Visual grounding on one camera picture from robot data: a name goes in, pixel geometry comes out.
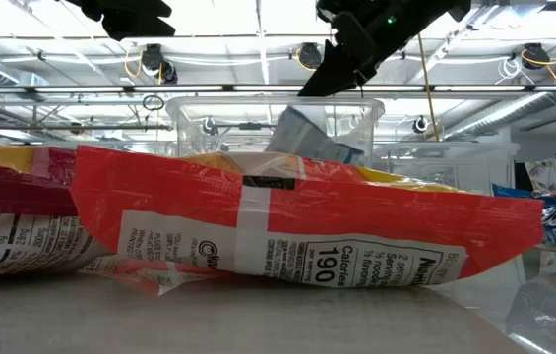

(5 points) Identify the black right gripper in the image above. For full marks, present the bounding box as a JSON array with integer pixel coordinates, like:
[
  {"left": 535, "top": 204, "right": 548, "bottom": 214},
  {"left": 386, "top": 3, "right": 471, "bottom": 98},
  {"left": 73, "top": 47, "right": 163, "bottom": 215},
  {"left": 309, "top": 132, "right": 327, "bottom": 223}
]
[{"left": 298, "top": 0, "right": 424, "bottom": 98}]

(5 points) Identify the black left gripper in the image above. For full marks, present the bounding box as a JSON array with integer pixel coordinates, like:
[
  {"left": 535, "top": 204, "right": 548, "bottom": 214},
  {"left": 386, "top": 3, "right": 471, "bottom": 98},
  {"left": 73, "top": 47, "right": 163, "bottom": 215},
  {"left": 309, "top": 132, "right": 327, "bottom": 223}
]
[{"left": 60, "top": 0, "right": 178, "bottom": 43}]

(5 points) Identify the orange chicken noodle pack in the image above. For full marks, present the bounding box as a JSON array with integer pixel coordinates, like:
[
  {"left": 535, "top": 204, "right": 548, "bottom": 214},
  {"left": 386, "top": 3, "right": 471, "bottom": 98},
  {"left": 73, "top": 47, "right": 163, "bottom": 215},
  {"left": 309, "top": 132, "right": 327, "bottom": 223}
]
[{"left": 69, "top": 145, "right": 545, "bottom": 296}]

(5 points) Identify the dark red beef noodle pack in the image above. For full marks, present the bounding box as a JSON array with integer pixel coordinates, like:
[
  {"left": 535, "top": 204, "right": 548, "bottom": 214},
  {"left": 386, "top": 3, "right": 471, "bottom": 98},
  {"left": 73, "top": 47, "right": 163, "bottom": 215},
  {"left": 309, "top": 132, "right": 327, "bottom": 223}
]
[{"left": 0, "top": 143, "right": 111, "bottom": 280}]

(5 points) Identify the long white light bar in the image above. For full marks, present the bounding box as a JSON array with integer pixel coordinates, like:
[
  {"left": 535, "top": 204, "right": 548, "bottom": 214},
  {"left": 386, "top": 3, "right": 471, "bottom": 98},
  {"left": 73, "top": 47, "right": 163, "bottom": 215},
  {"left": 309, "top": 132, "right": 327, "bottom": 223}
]
[{"left": 0, "top": 83, "right": 556, "bottom": 95}]

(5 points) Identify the clear plastic bin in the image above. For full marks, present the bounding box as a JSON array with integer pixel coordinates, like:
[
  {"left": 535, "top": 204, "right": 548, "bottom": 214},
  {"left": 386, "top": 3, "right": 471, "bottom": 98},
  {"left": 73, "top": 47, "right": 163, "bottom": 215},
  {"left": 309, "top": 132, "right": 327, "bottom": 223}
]
[{"left": 165, "top": 94, "right": 386, "bottom": 171}]

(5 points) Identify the black cable loop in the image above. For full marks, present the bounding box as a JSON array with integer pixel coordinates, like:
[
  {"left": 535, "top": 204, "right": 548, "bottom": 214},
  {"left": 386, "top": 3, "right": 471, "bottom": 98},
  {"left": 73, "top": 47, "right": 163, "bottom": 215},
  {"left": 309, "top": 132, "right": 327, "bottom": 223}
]
[{"left": 142, "top": 93, "right": 165, "bottom": 112}]

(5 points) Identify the yellow hanging power cable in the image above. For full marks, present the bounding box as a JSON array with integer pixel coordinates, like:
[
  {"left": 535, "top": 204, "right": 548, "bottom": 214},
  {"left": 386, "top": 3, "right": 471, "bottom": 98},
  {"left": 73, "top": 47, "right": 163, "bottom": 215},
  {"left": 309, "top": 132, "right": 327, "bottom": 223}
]
[{"left": 415, "top": 32, "right": 441, "bottom": 143}]

